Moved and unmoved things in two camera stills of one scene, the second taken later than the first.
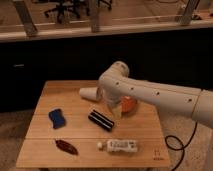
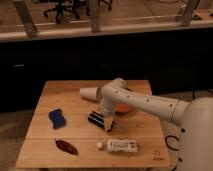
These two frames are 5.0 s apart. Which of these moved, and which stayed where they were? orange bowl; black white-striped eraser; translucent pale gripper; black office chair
Moved: translucent pale gripper
Stayed: black white-striped eraser; black office chair; orange bowl
